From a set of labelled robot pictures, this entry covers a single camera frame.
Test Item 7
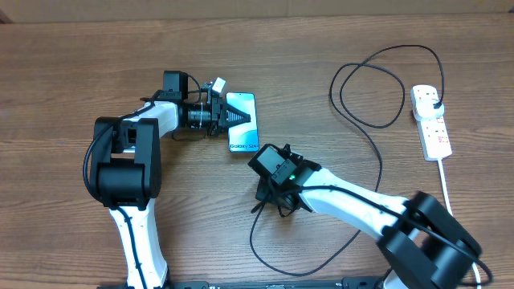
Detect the Samsung Galaxy smartphone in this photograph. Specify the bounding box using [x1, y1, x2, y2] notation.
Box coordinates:
[226, 92, 259, 153]

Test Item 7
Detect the white power strip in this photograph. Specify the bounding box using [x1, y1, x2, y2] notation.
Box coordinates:
[410, 84, 452, 161]

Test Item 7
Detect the white charger plug adapter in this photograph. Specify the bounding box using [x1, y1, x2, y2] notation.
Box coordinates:
[413, 99, 445, 121]

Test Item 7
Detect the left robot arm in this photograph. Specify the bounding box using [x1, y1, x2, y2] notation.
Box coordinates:
[83, 71, 259, 288]

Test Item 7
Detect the black USB charging cable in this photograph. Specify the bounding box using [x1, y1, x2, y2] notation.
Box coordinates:
[248, 44, 446, 278]

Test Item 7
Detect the white power strip cord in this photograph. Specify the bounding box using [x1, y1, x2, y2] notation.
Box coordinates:
[436, 158, 483, 289]

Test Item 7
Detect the brown cardboard backdrop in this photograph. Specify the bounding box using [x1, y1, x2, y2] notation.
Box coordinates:
[1, 0, 513, 23]

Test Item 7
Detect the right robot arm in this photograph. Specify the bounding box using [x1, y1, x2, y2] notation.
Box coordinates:
[248, 144, 482, 288]

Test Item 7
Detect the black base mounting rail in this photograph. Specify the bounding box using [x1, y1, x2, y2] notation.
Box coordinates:
[96, 275, 386, 289]

